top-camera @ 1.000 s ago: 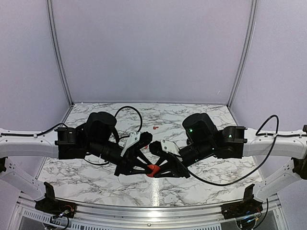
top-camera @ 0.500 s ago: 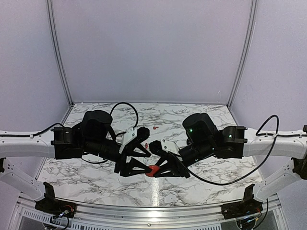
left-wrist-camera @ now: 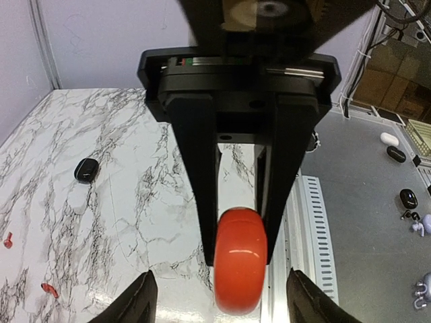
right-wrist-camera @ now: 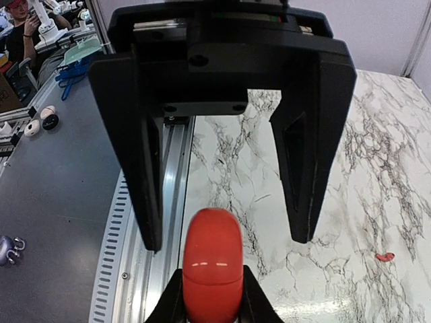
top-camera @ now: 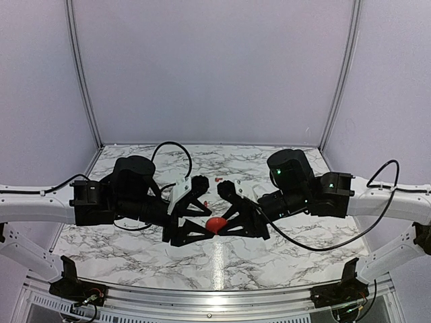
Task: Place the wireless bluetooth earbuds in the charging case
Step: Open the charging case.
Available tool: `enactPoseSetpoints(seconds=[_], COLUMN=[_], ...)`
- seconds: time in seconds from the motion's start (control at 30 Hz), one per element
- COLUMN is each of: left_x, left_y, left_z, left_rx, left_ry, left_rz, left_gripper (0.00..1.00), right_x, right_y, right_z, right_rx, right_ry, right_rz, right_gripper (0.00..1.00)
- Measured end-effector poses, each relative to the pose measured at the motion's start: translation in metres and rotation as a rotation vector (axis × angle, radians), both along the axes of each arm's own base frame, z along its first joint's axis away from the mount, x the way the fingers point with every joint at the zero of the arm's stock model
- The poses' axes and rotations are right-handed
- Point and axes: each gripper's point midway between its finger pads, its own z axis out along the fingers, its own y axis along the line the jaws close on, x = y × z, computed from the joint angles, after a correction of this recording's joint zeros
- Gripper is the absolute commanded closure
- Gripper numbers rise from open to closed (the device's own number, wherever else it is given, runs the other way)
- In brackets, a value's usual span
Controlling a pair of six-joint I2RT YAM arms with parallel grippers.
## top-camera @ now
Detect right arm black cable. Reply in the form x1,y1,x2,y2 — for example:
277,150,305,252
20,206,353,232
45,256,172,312
252,159,401,252

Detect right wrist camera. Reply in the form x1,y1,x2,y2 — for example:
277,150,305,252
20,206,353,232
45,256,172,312
217,180,257,205

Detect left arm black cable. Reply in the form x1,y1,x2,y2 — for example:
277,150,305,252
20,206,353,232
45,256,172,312
0,141,193,231

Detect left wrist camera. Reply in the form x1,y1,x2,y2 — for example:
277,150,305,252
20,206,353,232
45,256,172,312
167,176,209,217

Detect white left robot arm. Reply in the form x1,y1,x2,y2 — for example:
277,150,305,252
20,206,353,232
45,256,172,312
1,155,213,299

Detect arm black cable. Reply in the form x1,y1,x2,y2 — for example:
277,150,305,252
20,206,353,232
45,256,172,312
0,141,193,231
252,159,401,252

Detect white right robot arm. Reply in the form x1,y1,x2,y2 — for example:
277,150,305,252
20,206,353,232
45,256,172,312
216,149,430,301

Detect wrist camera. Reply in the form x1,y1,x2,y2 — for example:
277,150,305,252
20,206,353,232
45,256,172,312
167,176,209,217
217,180,257,205

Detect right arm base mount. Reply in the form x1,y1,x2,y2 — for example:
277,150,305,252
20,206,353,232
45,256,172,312
310,258,369,308

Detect front aluminium rail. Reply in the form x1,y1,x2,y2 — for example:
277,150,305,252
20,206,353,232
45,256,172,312
13,265,405,323

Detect aluminium frame post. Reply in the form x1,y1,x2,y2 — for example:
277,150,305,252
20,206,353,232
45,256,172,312
319,0,363,154
65,0,104,149

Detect red round charging case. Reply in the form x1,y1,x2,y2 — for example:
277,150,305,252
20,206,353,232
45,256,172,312
205,217,228,235

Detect right aluminium frame post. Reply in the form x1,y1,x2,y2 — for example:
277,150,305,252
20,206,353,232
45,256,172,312
319,0,363,154

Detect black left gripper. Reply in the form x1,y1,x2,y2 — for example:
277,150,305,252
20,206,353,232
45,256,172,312
116,195,216,248

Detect left aluminium frame post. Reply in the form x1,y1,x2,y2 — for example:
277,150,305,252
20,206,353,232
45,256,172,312
65,0,104,149

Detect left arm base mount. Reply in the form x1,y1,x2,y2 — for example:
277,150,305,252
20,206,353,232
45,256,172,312
49,256,107,306

